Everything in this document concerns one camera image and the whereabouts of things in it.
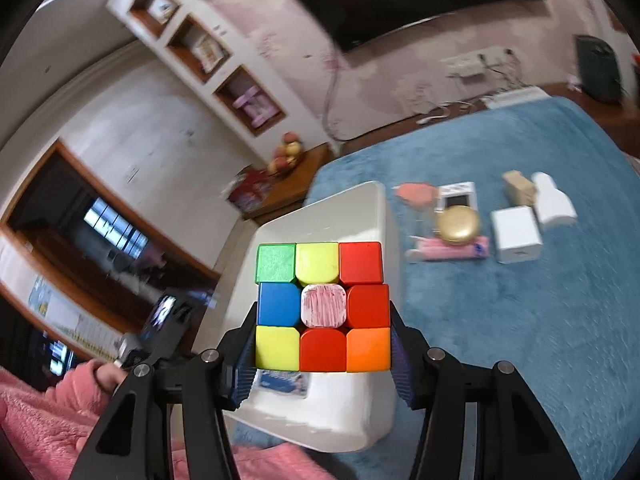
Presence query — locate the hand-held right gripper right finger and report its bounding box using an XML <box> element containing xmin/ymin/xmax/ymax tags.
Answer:
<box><xmin>387</xmin><ymin>302</ymin><xmax>573</xmax><ymax>480</ymax></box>

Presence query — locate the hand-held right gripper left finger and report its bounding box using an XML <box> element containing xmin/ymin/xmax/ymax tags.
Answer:
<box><xmin>67</xmin><ymin>302</ymin><xmax>261</xmax><ymax>480</ymax></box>

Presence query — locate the pink tube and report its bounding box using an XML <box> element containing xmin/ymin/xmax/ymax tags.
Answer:
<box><xmin>406</xmin><ymin>235</ymin><xmax>490</xmax><ymax>264</ymax></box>

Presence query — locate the colourful puzzle cube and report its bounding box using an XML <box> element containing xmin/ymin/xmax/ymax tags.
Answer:
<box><xmin>254</xmin><ymin>241</ymin><xmax>392</xmax><ymax>374</ymax></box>

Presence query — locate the gold round compact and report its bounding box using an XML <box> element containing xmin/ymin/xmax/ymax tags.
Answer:
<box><xmin>434</xmin><ymin>206</ymin><xmax>482</xmax><ymax>247</ymax></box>

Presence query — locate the white plastic tray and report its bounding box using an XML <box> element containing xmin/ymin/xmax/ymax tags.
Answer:
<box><xmin>222</xmin><ymin>181</ymin><xmax>401</xmax><ymax>453</ymax></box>

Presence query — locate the white cube charger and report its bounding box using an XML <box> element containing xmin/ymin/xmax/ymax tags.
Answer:
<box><xmin>491</xmin><ymin>206</ymin><xmax>543</xmax><ymax>265</ymax></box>

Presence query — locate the white digital camera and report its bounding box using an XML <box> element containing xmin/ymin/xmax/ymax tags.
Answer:
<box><xmin>434</xmin><ymin>181</ymin><xmax>476</xmax><ymax>217</ymax></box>

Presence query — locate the small beige box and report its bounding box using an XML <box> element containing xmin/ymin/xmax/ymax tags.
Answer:
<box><xmin>502</xmin><ymin>170</ymin><xmax>536</xmax><ymax>207</ymax></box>

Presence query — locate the white plastic bottle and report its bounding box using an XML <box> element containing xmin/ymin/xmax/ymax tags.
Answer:
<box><xmin>531</xmin><ymin>171</ymin><xmax>578</xmax><ymax>230</ymax></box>

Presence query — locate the person's left forearm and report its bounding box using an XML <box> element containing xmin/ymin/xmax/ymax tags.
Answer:
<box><xmin>0</xmin><ymin>359</ymin><xmax>126</xmax><ymax>480</ymax></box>

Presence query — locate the person's left hand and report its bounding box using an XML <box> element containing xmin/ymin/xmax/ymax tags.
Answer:
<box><xmin>95</xmin><ymin>360</ymin><xmax>128</xmax><ymax>396</ymax></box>

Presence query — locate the pink fleece robe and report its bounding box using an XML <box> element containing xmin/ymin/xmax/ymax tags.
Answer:
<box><xmin>170</xmin><ymin>441</ymin><xmax>326</xmax><ymax>480</ymax></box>

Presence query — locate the blue fleece blanket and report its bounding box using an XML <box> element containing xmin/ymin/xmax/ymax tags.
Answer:
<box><xmin>235</xmin><ymin>95</ymin><xmax>640</xmax><ymax>480</ymax></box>

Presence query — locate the red gift box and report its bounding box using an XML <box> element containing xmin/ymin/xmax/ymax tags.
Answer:
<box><xmin>227</xmin><ymin>167</ymin><xmax>276</xmax><ymax>213</ymax></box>

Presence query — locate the clear bottle with pink cap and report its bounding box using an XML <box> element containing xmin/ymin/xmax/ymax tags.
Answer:
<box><xmin>395</xmin><ymin>181</ymin><xmax>438</xmax><ymax>241</ymax></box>

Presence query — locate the wooden side cabinet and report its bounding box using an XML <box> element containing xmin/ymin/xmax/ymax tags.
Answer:
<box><xmin>240</xmin><ymin>142</ymin><xmax>333</xmax><ymax>226</ymax></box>

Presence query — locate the stuffed toy figure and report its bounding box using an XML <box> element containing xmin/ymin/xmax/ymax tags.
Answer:
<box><xmin>267</xmin><ymin>132</ymin><xmax>307</xmax><ymax>176</ymax></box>

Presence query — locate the low wooden television cabinet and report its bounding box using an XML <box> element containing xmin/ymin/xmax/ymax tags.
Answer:
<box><xmin>340</xmin><ymin>95</ymin><xmax>501</xmax><ymax>156</ymax></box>

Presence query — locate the pink dumbbell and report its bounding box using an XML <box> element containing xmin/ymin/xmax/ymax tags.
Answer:
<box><xmin>247</xmin><ymin>100</ymin><xmax>278</xmax><ymax>128</ymax></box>
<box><xmin>234</xmin><ymin>86</ymin><xmax>261</xmax><ymax>110</ymax></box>

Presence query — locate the picture book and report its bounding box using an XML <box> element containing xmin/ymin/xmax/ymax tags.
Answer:
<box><xmin>192</xmin><ymin>35</ymin><xmax>226</xmax><ymax>73</ymax></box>

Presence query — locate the white set-top box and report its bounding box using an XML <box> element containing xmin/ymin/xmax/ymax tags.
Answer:
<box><xmin>482</xmin><ymin>86</ymin><xmax>548</xmax><ymax>109</ymax></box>

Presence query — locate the wooden door frame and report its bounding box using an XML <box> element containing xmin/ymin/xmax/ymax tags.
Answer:
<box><xmin>0</xmin><ymin>140</ymin><xmax>223</xmax><ymax>351</ymax></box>

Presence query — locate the white charging cable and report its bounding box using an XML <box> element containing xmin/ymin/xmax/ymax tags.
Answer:
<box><xmin>417</xmin><ymin>102</ymin><xmax>476</xmax><ymax>126</ymax></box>

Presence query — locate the black television cable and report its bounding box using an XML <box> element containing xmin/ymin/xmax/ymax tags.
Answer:
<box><xmin>322</xmin><ymin>52</ymin><xmax>351</xmax><ymax>143</ymax></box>

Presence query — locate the white wall shelf unit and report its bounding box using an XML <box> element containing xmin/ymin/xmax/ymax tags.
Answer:
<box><xmin>106</xmin><ymin>0</ymin><xmax>331</xmax><ymax>161</ymax></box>

